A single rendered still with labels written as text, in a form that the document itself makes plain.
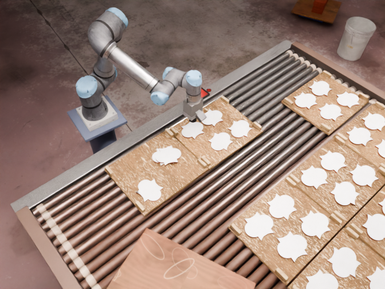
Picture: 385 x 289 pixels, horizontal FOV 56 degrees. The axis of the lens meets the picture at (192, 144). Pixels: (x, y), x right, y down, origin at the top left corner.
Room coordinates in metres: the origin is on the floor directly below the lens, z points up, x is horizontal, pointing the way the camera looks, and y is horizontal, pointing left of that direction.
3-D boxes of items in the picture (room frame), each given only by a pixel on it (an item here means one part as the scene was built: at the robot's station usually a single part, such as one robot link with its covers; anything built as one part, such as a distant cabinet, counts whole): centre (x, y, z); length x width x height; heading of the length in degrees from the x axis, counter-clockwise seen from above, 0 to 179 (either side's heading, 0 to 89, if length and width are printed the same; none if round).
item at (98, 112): (1.47, 0.58, 0.96); 0.15 x 0.15 x 0.10
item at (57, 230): (1.35, -0.07, 0.90); 1.95 x 0.05 x 0.05; 133
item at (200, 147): (1.33, -0.13, 0.93); 0.41 x 0.35 x 0.02; 132
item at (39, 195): (1.51, 0.08, 0.89); 2.08 x 0.08 x 0.06; 133
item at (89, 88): (1.47, 0.58, 1.08); 0.13 x 0.12 x 0.14; 154
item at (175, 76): (1.35, 0.10, 1.29); 0.11 x 0.11 x 0.08; 64
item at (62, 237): (1.31, -0.11, 0.90); 1.95 x 0.05 x 0.05; 133
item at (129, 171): (1.06, 0.18, 0.93); 0.41 x 0.35 x 0.02; 132
